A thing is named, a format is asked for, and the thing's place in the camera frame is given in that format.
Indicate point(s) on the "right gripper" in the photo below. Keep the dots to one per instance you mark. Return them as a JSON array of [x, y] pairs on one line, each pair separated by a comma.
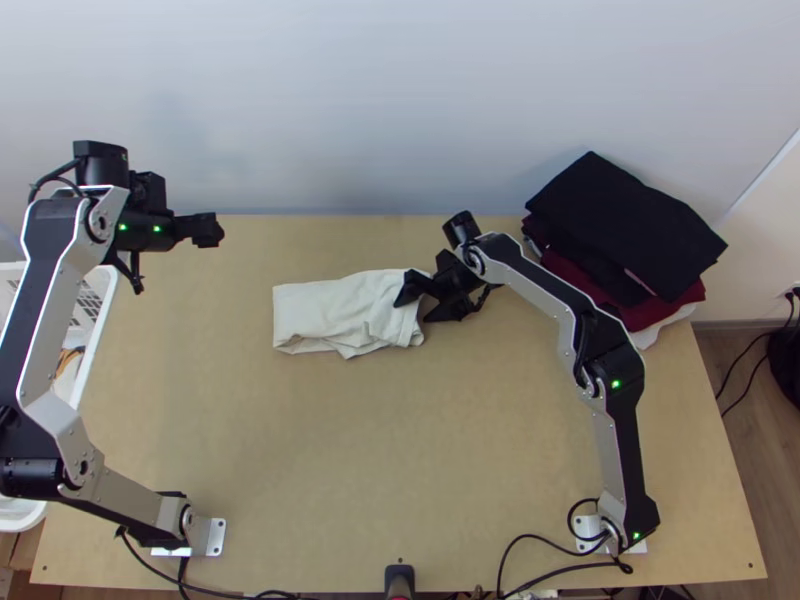
[[459, 284]]

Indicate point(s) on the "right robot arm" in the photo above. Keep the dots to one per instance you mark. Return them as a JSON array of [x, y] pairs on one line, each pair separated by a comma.
[[615, 400]]

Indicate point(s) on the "pile of folded clothes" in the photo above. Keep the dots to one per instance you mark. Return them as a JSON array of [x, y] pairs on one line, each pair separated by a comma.
[[625, 219]]

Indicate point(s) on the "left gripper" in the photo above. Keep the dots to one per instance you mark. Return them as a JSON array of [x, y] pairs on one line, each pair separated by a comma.
[[200, 228]]

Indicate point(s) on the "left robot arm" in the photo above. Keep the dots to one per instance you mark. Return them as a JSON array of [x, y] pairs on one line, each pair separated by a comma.
[[47, 294]]

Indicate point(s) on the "white laundry basket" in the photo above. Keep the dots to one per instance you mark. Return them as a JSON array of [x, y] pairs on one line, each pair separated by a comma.
[[103, 300]]

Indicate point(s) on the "white t-shirt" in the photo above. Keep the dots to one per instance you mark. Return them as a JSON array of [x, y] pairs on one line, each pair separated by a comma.
[[337, 312]]

